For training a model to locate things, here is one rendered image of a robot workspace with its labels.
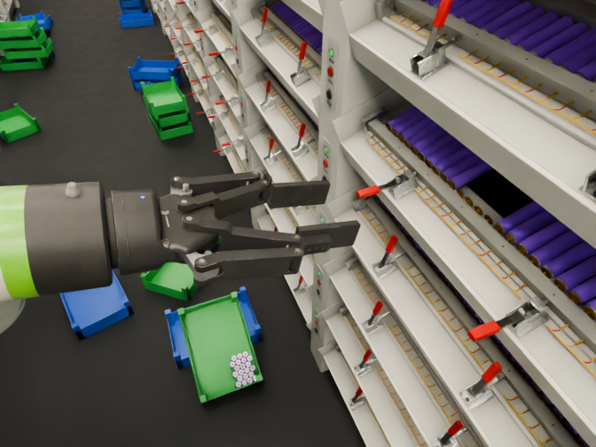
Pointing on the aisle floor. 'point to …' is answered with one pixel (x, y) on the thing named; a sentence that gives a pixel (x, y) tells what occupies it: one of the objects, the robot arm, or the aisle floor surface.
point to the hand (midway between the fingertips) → (317, 214)
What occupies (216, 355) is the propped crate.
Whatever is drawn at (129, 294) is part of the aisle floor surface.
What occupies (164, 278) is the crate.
